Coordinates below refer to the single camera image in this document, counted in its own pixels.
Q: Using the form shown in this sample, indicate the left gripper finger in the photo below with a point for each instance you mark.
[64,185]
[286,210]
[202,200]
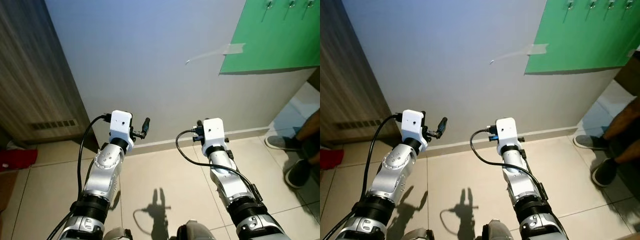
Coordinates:
[442,125]
[146,125]

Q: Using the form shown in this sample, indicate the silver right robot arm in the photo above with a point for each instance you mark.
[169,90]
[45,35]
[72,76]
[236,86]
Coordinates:
[517,175]
[225,175]

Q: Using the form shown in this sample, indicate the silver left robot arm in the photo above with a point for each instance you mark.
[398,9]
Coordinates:
[397,167]
[107,165]

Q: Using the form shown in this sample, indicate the small metal adhesive hook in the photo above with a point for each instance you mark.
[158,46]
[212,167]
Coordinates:
[570,5]
[611,4]
[309,3]
[268,5]
[593,4]
[291,4]
[628,3]

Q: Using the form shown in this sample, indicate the pale tape strip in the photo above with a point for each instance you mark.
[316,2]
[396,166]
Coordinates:
[234,48]
[537,48]

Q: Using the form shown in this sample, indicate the grey sneaker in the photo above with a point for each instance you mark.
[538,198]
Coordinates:
[281,142]
[590,141]

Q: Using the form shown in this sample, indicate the robot left leg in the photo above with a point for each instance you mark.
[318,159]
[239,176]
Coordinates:
[117,234]
[415,235]

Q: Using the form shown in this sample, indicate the robot leg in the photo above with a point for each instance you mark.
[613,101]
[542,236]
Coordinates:
[117,234]
[415,235]
[496,231]
[192,231]

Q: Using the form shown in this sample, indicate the red object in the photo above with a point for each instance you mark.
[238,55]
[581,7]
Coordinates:
[17,157]
[330,158]

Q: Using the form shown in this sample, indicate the grey wood grain cabinet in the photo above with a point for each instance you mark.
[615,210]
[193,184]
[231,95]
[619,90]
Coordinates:
[35,65]
[350,65]

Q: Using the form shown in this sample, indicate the robot right leg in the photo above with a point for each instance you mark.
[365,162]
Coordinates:
[192,231]
[496,231]

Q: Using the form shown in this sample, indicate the person's bare leg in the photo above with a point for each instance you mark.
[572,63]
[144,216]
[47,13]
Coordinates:
[622,120]
[309,127]
[629,152]
[315,157]

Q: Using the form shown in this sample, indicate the dark sneaker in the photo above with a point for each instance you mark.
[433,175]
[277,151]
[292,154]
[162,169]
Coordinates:
[298,173]
[605,172]

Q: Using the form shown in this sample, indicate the green board with hooks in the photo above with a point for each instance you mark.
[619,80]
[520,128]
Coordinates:
[275,40]
[580,40]

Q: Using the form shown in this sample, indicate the brown wooden furniture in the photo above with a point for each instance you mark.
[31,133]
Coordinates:
[627,75]
[315,79]

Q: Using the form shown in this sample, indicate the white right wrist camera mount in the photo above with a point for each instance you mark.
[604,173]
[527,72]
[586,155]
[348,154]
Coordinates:
[506,131]
[213,131]

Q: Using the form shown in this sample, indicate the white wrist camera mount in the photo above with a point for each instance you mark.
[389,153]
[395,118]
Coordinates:
[120,125]
[506,131]
[413,125]
[213,131]

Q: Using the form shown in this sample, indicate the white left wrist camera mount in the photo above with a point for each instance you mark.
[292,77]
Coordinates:
[120,125]
[413,125]

